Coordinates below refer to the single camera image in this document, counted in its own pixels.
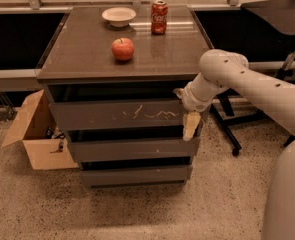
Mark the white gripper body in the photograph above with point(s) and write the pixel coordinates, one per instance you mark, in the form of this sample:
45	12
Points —
189	99

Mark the grey top drawer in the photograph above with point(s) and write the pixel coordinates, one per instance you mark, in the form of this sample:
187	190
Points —
118	114

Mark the grey drawer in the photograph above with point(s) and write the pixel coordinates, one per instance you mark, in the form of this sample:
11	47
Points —
147	175
132	149
118	114

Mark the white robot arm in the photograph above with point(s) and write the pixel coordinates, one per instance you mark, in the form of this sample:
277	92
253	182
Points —
279	213

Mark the grey middle drawer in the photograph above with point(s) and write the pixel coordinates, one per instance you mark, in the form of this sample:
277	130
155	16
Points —
132	149

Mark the grey drawer cabinet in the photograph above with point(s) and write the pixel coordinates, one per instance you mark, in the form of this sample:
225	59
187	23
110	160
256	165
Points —
82	68

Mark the grey bottom drawer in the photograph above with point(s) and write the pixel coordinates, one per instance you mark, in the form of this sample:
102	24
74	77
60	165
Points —
147	175

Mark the dark side table top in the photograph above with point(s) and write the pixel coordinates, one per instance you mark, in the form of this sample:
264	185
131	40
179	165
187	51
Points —
280	14

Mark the open cardboard box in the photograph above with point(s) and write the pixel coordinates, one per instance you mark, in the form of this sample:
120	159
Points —
32	127

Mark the red apple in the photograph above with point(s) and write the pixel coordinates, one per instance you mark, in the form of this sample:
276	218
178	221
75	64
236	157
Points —
122	49

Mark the red cola can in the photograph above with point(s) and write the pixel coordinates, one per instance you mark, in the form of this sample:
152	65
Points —
159	10

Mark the white bowl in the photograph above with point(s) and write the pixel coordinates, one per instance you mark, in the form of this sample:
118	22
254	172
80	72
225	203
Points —
119	16

